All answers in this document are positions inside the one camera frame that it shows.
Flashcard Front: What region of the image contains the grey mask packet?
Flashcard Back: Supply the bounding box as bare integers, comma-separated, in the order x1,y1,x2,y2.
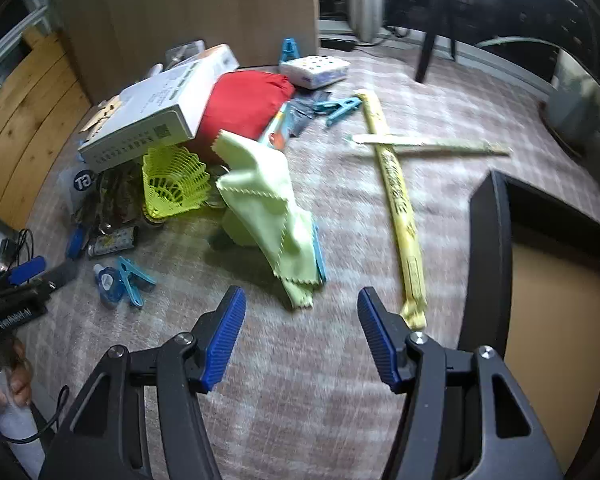
60,162,101,211

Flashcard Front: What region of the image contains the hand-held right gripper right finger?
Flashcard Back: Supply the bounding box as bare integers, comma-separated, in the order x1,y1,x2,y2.
356,286,563,480

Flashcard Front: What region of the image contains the brown cabinet panel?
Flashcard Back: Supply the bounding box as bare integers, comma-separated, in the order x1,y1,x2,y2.
60,0,321,106

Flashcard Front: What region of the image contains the potted plant grey pot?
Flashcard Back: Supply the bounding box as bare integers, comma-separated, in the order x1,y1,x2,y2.
475,35,600,133

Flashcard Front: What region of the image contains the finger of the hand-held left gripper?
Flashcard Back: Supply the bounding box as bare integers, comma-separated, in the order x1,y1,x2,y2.
39,261,79,292
6,255,47,284

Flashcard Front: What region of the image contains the yellow-green cleaning cloth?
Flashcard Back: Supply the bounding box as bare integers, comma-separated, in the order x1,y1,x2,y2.
211,130,317,309

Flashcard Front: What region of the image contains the black power strip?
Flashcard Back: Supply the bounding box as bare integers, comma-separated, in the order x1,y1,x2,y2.
320,35,357,52

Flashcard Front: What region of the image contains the black cable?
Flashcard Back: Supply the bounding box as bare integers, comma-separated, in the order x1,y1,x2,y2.
7,385,71,446
0,229,35,273

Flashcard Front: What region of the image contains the dark plant saucer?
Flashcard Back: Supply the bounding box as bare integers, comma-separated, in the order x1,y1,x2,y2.
537,97,600,161

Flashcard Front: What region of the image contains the wooden plank cabinet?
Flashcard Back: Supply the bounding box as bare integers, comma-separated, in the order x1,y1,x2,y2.
0,25,93,231

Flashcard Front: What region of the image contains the person's left hand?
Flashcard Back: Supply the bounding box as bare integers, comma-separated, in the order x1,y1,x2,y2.
0,337,34,408

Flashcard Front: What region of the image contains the colourful snack packet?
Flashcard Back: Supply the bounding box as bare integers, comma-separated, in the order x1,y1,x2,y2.
257,102,293,151

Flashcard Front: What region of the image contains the black storage tray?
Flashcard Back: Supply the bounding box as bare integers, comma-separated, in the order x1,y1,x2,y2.
457,170,600,480

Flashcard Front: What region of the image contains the patterned lighter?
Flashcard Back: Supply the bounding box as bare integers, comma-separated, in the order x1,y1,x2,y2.
86,226,140,259

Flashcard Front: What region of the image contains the wooden clothespin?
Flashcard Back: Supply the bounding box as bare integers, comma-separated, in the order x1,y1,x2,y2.
80,97,123,136

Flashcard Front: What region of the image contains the plaid covered desktop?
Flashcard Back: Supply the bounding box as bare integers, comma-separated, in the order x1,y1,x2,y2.
22,52,600,480

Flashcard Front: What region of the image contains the dark foil packet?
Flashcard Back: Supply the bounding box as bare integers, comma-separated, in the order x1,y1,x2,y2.
287,91,333,138

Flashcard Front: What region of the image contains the pale wrapped chopstick pack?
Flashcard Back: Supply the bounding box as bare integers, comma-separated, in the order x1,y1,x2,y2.
351,132,512,157

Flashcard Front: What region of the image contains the silver metal pole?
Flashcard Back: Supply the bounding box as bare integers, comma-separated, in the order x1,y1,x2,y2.
347,0,385,43

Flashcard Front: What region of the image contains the blue plastic clip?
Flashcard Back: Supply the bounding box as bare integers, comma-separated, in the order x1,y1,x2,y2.
279,37,301,66

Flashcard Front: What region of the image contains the white dotted box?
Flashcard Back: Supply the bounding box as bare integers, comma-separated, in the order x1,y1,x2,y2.
279,55,351,90

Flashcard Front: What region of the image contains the blue clothes peg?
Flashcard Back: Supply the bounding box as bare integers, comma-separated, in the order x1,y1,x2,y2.
117,257,157,308
310,222,328,283
314,97,363,127

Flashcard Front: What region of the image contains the large white cardboard box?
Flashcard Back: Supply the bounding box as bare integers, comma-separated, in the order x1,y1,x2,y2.
76,44,241,173

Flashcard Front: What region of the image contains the long yellow wrapped package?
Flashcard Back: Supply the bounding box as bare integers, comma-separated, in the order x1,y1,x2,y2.
355,90,427,331

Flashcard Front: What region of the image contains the red fabric pouch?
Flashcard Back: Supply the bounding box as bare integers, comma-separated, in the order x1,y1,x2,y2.
182,71,296,161

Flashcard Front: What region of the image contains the blue correction tape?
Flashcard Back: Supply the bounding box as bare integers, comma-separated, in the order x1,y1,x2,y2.
92,263,123,308

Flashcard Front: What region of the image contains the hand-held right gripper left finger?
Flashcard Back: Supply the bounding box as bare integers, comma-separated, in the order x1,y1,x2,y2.
40,285,248,480

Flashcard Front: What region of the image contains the small blue plastic item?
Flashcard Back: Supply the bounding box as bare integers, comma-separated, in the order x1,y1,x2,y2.
66,225,88,261

